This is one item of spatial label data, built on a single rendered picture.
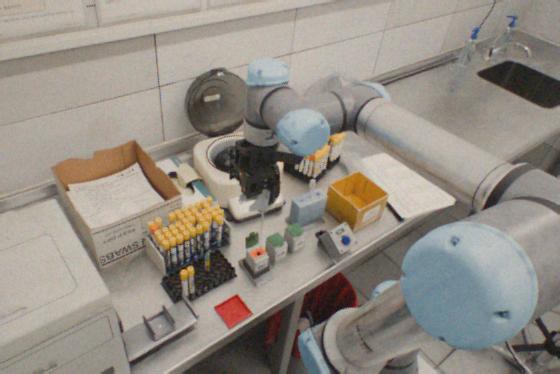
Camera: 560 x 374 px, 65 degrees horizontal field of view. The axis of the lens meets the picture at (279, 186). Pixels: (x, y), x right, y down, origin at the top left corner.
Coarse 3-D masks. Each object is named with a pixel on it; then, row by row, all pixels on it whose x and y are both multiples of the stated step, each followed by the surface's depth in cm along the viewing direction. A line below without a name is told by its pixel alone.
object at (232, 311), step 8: (232, 296) 108; (224, 304) 107; (232, 304) 107; (240, 304) 108; (224, 312) 105; (232, 312) 106; (240, 312) 106; (248, 312) 106; (224, 320) 103; (232, 320) 104; (240, 320) 104
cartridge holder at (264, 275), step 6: (240, 264) 116; (246, 264) 113; (246, 270) 114; (252, 270) 112; (264, 270) 113; (252, 276) 112; (258, 276) 113; (264, 276) 113; (270, 276) 113; (258, 282) 112; (264, 282) 113
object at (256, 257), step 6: (258, 246) 112; (246, 252) 112; (252, 252) 111; (258, 252) 111; (264, 252) 111; (246, 258) 113; (252, 258) 110; (258, 258) 110; (264, 258) 111; (252, 264) 111; (258, 264) 110; (264, 264) 112; (258, 270) 112
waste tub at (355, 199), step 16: (352, 176) 136; (336, 192) 128; (352, 192) 142; (368, 192) 137; (384, 192) 131; (336, 208) 131; (352, 208) 125; (368, 208) 126; (352, 224) 128; (368, 224) 133
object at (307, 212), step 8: (312, 192) 127; (320, 192) 127; (296, 200) 124; (304, 200) 124; (312, 200) 124; (320, 200) 125; (296, 208) 123; (304, 208) 123; (312, 208) 126; (320, 208) 128; (288, 216) 131; (296, 216) 125; (304, 216) 126; (312, 216) 128; (320, 216) 131; (304, 224) 129; (312, 224) 130; (320, 224) 131
